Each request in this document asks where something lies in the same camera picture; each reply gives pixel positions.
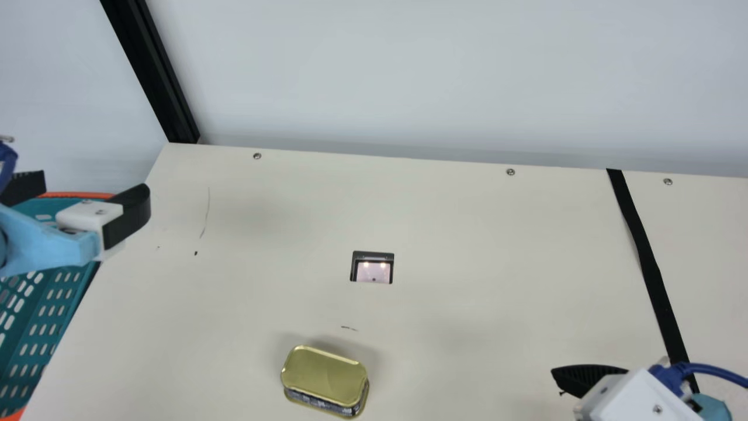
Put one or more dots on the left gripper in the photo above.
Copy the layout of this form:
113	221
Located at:
35	248

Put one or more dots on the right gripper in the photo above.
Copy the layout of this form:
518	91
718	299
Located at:
714	409

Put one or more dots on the black strip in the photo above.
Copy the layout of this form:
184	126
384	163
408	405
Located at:
648	275

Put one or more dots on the teal shopping basket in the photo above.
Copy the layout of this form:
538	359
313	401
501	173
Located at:
35	327

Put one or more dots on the small square scanner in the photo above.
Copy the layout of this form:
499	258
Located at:
373	270

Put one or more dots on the gold rectangular tin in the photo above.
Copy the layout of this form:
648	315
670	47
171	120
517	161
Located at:
324	377

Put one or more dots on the black post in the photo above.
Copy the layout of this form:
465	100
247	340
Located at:
152	70

